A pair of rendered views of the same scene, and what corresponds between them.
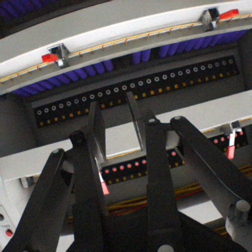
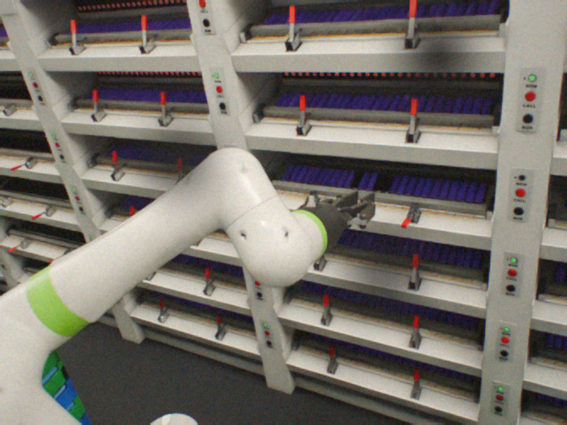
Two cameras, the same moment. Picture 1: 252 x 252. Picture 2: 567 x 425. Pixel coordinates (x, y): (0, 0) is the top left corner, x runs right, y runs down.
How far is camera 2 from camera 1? 0.99 m
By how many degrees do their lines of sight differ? 53
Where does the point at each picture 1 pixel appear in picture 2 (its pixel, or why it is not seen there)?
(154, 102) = not seen: hidden behind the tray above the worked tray
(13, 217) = (510, 114)
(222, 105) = (309, 149)
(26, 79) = (451, 207)
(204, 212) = (326, 63)
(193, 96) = not seen: hidden behind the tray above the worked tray
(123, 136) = (380, 153)
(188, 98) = not seen: hidden behind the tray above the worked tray
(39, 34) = (419, 234)
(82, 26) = (390, 226)
